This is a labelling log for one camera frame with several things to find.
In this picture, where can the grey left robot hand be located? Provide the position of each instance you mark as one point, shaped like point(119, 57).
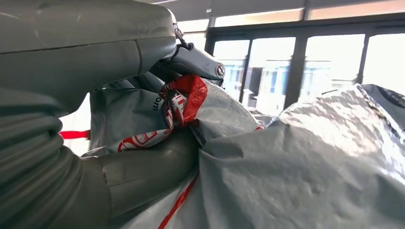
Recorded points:
point(79, 47)

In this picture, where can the dark window frame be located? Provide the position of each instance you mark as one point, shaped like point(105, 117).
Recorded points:
point(296, 69)

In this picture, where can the white parcel bag black logo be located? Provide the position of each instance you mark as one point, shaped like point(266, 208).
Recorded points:
point(284, 173)

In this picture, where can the red barrier belt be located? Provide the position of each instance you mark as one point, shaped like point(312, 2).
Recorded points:
point(74, 135)

